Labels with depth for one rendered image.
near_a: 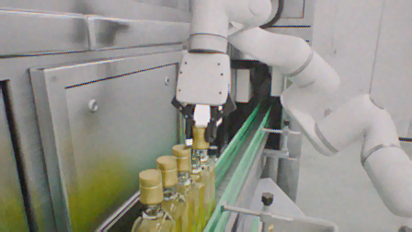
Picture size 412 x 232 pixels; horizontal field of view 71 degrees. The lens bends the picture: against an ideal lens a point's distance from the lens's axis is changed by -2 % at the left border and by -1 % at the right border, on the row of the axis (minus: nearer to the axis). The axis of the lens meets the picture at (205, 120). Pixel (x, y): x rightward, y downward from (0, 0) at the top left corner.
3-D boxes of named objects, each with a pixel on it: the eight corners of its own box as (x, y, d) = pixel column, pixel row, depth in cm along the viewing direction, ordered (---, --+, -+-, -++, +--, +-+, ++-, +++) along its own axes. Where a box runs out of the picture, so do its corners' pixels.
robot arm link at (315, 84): (330, 74, 56) (271, 121, 63) (387, 130, 64) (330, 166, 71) (307, 40, 69) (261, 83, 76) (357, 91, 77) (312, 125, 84)
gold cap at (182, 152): (177, 163, 58) (177, 143, 56) (194, 166, 57) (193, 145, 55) (169, 171, 54) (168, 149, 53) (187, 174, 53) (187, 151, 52)
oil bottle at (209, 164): (194, 226, 76) (193, 150, 70) (215, 230, 75) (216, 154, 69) (187, 240, 71) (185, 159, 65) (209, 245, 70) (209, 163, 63)
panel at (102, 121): (216, 123, 131) (217, 44, 121) (223, 123, 130) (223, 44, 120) (62, 271, 49) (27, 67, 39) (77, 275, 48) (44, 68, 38)
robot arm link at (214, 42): (177, 34, 56) (175, 48, 56) (221, 34, 53) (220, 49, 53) (190, 43, 63) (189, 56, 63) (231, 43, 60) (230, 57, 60)
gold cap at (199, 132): (195, 143, 62) (195, 122, 61) (211, 145, 61) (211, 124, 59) (188, 148, 59) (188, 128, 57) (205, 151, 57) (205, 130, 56)
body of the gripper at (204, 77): (176, 43, 56) (171, 102, 57) (227, 44, 53) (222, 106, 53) (190, 52, 63) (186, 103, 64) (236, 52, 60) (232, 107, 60)
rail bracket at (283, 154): (259, 162, 137) (262, 116, 131) (296, 168, 132) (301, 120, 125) (257, 167, 133) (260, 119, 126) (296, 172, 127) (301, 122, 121)
